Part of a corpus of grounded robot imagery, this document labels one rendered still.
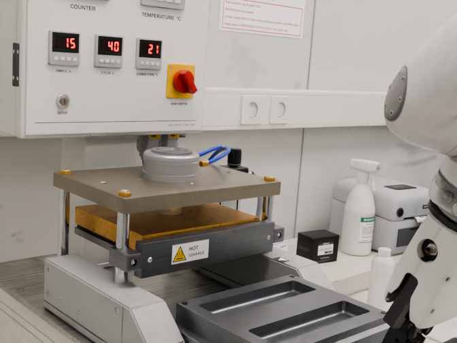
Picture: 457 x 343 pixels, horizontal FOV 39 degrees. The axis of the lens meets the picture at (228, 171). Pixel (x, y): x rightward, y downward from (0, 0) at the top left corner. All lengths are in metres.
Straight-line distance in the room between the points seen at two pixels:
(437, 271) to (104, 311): 0.39
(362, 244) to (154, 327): 1.06
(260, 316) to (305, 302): 0.08
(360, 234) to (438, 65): 1.25
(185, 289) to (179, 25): 0.42
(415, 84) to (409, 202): 1.28
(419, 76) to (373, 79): 1.54
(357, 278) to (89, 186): 0.90
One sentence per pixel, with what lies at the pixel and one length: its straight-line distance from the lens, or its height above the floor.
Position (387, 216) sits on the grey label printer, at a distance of 1.76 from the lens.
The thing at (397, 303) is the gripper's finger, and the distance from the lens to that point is 0.63.
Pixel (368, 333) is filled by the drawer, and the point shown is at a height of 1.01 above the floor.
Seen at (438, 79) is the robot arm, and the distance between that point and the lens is 0.50.
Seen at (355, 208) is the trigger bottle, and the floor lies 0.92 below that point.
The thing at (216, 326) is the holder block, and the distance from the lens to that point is 0.73.
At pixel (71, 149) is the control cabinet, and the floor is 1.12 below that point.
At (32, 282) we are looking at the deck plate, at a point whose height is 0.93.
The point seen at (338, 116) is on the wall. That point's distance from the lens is 1.86.
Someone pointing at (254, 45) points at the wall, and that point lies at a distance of 1.66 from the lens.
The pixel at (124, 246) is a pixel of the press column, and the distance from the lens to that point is 0.81.
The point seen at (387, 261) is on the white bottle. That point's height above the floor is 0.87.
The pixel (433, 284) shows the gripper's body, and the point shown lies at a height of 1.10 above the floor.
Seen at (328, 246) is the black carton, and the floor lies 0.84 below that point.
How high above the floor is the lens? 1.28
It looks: 10 degrees down
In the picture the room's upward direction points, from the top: 4 degrees clockwise
